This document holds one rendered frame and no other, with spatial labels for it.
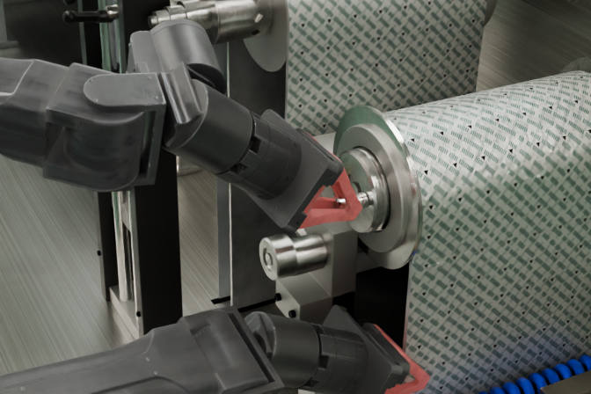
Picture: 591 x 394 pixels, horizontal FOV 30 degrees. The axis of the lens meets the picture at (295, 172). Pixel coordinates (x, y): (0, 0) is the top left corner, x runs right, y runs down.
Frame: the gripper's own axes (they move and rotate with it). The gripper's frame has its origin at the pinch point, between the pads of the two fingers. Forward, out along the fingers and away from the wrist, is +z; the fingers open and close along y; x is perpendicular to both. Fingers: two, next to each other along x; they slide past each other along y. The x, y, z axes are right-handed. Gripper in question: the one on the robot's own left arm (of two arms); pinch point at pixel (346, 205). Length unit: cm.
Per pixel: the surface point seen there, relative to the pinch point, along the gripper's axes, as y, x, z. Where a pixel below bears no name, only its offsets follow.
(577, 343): 5.7, 0.0, 32.2
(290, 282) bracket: -6.4, -10.1, 6.2
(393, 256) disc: 2.2, -1.6, 6.1
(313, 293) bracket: -3.9, -9.4, 7.0
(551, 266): 5.3, 5.2, 21.5
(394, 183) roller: 2.2, 4.0, 0.9
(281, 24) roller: -22.1, 9.2, -0.2
